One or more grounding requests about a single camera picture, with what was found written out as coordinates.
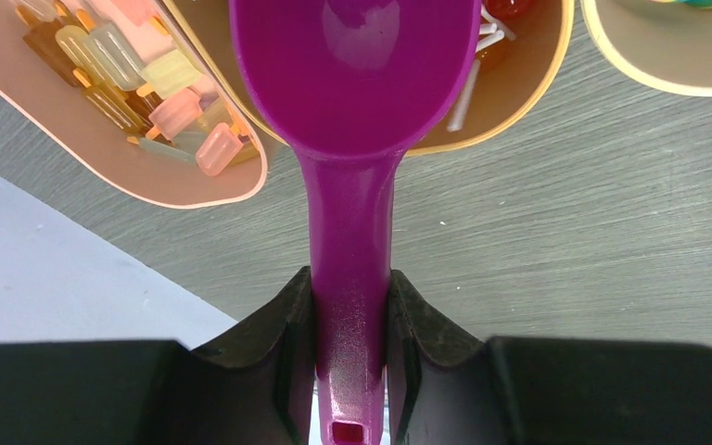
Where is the pink oval candy tray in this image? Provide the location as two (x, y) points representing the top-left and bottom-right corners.
(0, 1), (278, 209)

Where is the yellow tray with ball lollipops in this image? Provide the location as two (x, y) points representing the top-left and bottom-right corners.
(158, 1), (576, 156)

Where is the tan tray with swirl lollipops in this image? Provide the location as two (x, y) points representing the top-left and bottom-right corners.
(580, 1), (712, 97)

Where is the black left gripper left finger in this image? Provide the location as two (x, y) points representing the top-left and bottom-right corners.
(0, 268), (314, 444)

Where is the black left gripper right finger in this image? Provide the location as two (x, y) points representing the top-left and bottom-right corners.
(387, 271), (712, 444)

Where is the magenta plastic scoop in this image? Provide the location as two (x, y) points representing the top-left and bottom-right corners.
(229, 0), (481, 444)

